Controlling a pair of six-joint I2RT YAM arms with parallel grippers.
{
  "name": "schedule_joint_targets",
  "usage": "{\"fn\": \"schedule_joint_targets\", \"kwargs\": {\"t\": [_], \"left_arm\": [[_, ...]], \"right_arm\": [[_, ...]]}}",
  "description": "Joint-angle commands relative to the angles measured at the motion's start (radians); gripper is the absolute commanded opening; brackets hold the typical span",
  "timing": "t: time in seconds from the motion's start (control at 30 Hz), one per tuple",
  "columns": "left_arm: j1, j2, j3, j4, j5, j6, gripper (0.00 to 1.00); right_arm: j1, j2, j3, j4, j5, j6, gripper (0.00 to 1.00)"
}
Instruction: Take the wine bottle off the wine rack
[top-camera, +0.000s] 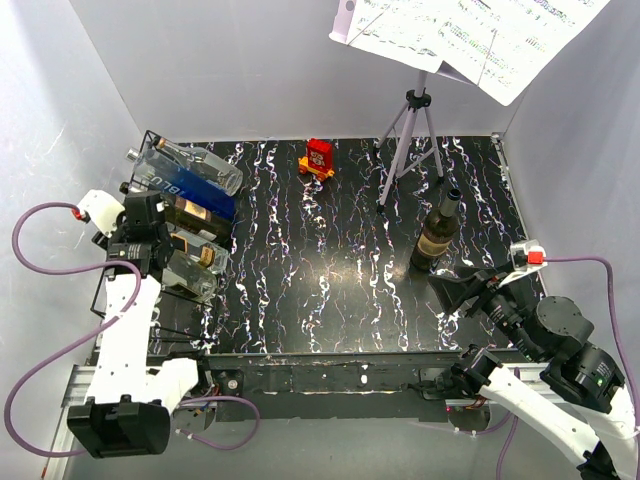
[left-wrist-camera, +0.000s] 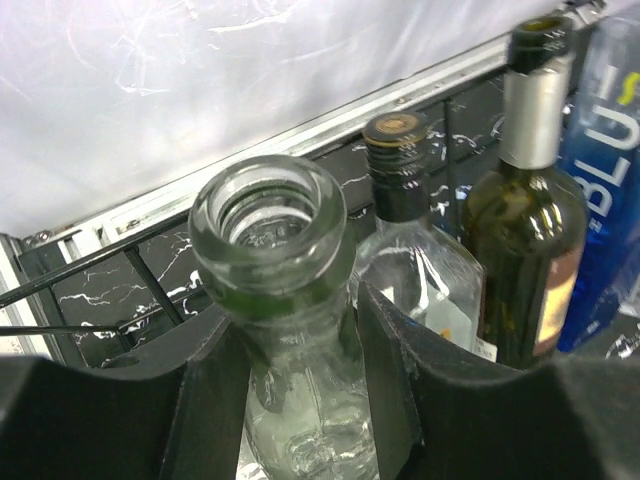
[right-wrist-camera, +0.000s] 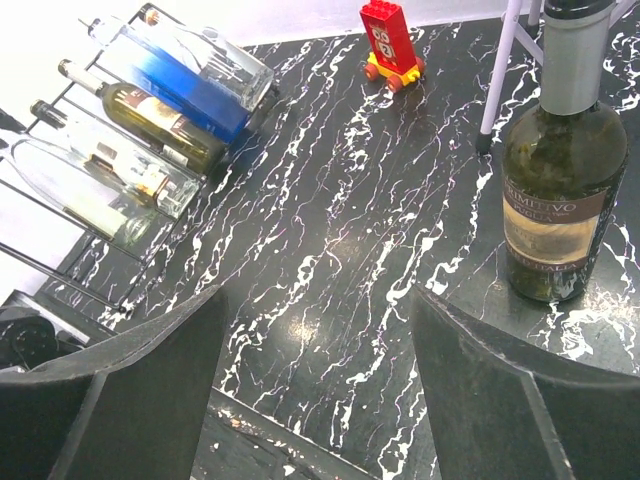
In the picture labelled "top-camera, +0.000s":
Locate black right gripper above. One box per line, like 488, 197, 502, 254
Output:
425, 258, 542, 361

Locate dark red wine bottle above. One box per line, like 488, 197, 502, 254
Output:
410, 188, 462, 271

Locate clear round glass bottle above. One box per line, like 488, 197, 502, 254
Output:
162, 251, 217, 302

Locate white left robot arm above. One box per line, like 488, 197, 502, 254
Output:
67, 190, 213, 458

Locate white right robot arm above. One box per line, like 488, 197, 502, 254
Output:
429, 268, 639, 479

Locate green white wine bottle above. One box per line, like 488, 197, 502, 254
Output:
118, 181, 234, 243

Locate blue clear vodka bottle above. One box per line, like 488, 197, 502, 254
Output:
126, 149, 235, 221

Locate clear square liquor bottle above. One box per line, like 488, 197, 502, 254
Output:
170, 230, 230, 275

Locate clear glass bottle top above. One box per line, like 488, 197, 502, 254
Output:
152, 137, 243, 196

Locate lilac music stand tripod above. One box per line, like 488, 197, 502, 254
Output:
373, 70, 445, 214

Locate red yellow toy brick car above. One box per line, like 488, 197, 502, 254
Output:
298, 138, 335, 182

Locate white sheet music pages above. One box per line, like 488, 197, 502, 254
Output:
329, 0, 606, 106

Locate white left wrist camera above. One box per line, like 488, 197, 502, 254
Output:
71, 189, 125, 238

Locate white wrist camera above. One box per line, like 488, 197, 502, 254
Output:
71, 189, 125, 238
506, 239, 548, 282

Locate black wire wine rack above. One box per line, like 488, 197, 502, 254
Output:
106, 130, 235, 348

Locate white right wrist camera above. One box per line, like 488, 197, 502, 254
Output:
506, 239, 548, 282

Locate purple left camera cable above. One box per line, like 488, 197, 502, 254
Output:
3, 201, 144, 459

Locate purple camera cable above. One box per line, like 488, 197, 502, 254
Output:
3, 201, 144, 459
542, 255, 640, 431

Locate black metal base frame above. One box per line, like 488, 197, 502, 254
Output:
205, 351, 489, 422

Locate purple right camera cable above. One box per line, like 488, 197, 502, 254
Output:
542, 255, 640, 431

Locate aluminium rail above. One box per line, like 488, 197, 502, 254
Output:
44, 364, 166, 476

